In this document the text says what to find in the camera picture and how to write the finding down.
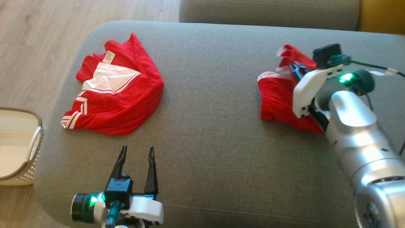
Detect red jersey with white sleeves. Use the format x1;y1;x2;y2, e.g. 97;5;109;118
61;33;165;136

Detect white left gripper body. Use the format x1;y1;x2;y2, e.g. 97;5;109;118
95;194;164;225

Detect right camera cable teal plug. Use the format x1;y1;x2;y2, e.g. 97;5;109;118
329;54;405;79

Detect grey sofa back cushion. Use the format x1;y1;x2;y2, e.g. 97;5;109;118
179;0;360;31

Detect red shorts with white stripes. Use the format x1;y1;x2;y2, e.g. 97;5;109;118
257;44;327;136

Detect white woven laundry basket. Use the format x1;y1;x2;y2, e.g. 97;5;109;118
0;107;45;186

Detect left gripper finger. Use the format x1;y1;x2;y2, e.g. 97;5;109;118
144;146;159;195
109;145;128;188

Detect large yellow sofa cushion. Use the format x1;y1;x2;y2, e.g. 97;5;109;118
358;0;405;35

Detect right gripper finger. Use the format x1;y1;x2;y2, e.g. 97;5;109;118
290;64;303;84
294;61;313;77

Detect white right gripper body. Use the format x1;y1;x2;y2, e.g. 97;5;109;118
293;64;344;119

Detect large grey sofa seat cushion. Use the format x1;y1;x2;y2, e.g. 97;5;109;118
33;20;405;228

